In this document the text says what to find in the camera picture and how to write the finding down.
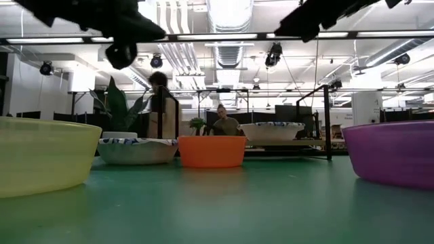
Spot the silver ceiling air duct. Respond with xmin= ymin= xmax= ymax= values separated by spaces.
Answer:
xmin=205 ymin=0 xmax=254 ymax=69

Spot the standing person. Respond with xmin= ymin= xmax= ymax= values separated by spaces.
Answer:
xmin=147 ymin=70 xmax=170 ymax=113

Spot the dark computer monitor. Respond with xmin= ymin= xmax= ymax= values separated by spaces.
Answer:
xmin=274 ymin=104 xmax=313 ymax=123

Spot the black overhead light bar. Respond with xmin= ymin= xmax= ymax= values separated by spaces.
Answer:
xmin=0 ymin=30 xmax=434 ymax=47

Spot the light wooden cabinet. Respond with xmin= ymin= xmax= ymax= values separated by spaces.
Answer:
xmin=147 ymin=98 xmax=181 ymax=139

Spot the purple plastic bowl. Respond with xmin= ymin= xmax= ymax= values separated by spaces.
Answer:
xmin=341 ymin=120 xmax=434 ymax=190

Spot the blue patterned white paper bowl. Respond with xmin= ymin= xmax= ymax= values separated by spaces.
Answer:
xmin=237 ymin=121 xmax=306 ymax=142
xmin=97 ymin=137 xmax=179 ymax=166

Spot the white room pillar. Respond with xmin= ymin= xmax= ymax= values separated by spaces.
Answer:
xmin=351 ymin=91 xmax=384 ymax=127

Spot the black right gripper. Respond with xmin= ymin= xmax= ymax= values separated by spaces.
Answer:
xmin=273 ymin=0 xmax=384 ymax=43

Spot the seated person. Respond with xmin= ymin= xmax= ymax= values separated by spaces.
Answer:
xmin=210 ymin=104 xmax=242 ymax=137

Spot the orange plastic bowl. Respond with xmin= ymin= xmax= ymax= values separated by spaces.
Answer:
xmin=177 ymin=135 xmax=248 ymax=169

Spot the small green background plant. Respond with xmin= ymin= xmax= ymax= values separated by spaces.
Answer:
xmin=189 ymin=117 xmax=207 ymax=136

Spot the yellow-green translucent plastic bowl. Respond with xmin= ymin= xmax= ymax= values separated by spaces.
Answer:
xmin=0 ymin=117 xmax=102 ymax=199

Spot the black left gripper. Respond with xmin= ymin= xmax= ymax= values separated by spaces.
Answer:
xmin=79 ymin=0 xmax=167 ymax=70

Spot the green leafy potted plant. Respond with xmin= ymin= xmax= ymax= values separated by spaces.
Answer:
xmin=88 ymin=76 xmax=153 ymax=133

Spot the black metal shelf frame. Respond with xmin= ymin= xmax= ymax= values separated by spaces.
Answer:
xmin=157 ymin=84 xmax=332 ymax=161

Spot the black ceiling spotlight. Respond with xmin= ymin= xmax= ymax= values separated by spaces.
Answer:
xmin=264 ymin=42 xmax=283 ymax=68
xmin=150 ymin=54 xmax=164 ymax=70
xmin=39 ymin=60 xmax=55 ymax=77
xmin=393 ymin=53 xmax=412 ymax=66

